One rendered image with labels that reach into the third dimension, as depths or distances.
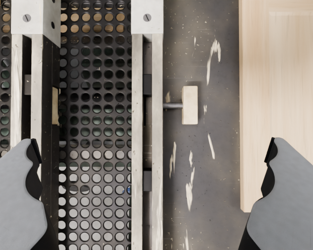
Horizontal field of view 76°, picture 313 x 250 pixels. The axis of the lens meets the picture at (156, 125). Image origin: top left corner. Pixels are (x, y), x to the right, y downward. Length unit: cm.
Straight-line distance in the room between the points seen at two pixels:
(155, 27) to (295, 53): 31
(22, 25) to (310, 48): 59
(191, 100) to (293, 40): 26
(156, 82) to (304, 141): 34
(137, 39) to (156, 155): 22
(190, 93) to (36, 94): 30
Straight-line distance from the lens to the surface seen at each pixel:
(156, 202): 40
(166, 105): 43
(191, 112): 42
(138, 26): 43
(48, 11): 51
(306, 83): 55
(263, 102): 49
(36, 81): 45
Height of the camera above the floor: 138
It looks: 33 degrees down
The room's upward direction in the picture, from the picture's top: 180 degrees counter-clockwise
